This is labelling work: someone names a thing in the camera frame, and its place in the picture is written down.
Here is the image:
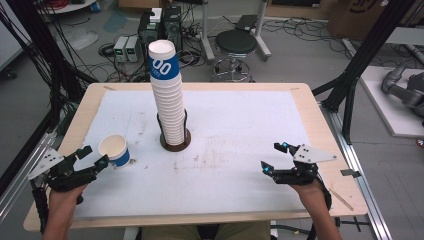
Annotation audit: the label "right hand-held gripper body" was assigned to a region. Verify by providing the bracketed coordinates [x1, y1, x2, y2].
[271, 143, 338, 187]

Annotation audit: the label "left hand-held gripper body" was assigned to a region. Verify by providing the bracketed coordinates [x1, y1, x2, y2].
[27, 148, 98, 193]

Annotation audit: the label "dark round cup holder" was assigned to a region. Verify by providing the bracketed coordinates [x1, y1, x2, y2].
[156, 109, 192, 153]

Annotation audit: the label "stack of white paper cups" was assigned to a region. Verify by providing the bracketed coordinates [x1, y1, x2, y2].
[149, 77, 188, 147]

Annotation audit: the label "person's right hand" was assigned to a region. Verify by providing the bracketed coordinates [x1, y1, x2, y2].
[287, 183, 326, 210]

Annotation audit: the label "person's left hand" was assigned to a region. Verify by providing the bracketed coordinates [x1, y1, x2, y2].
[48, 182, 89, 215]

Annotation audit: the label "black tape strip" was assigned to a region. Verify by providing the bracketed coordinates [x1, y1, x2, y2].
[340, 168, 362, 179]

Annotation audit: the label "white table mat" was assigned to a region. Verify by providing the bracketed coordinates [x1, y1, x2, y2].
[73, 89, 316, 220]

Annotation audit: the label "white platform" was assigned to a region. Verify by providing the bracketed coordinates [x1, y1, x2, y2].
[359, 65, 424, 138]

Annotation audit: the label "person's khaki pants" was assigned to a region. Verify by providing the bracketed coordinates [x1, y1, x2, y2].
[141, 222, 272, 240]

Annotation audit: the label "grey power supply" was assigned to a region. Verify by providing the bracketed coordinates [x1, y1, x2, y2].
[125, 35, 141, 64]
[113, 35, 129, 63]

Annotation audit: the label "white metal stand leg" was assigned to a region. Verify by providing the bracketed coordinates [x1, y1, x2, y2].
[252, 0, 273, 62]
[199, 0, 216, 63]

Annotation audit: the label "black round stool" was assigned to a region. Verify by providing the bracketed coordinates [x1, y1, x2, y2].
[210, 29, 259, 83]

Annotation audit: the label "white panel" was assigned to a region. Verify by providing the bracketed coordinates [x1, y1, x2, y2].
[0, 0, 32, 73]

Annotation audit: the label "black flat device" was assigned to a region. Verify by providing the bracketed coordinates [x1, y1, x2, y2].
[234, 14, 259, 32]

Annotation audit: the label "teal floor sheet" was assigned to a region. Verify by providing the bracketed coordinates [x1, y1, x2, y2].
[102, 9, 130, 34]

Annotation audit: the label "black computer case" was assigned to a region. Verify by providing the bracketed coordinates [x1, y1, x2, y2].
[137, 9, 161, 46]

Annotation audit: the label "brown cardboard box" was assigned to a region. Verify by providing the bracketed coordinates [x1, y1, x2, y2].
[326, 0, 389, 41]

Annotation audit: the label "white round table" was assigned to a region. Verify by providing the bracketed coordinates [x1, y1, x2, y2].
[38, 0, 98, 15]

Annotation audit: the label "small white box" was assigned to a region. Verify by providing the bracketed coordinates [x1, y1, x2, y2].
[149, 7, 164, 24]

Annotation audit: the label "black computer tower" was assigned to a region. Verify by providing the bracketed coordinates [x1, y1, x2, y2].
[162, 5, 183, 52]

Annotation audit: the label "aluminium rail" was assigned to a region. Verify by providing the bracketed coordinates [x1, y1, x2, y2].
[0, 131, 58, 223]
[319, 103, 394, 240]

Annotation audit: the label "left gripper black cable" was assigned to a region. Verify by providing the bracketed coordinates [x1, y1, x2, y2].
[31, 185, 50, 234]

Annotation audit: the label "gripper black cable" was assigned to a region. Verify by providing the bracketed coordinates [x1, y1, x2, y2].
[308, 172, 334, 240]
[31, 185, 50, 234]

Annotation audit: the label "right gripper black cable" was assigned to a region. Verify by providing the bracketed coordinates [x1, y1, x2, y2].
[308, 172, 334, 240]

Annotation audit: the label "black metal frame with cables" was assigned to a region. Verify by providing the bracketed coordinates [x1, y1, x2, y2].
[0, 0, 99, 198]

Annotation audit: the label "tangled black floor cables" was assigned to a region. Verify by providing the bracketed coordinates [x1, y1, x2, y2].
[261, 16, 351, 53]

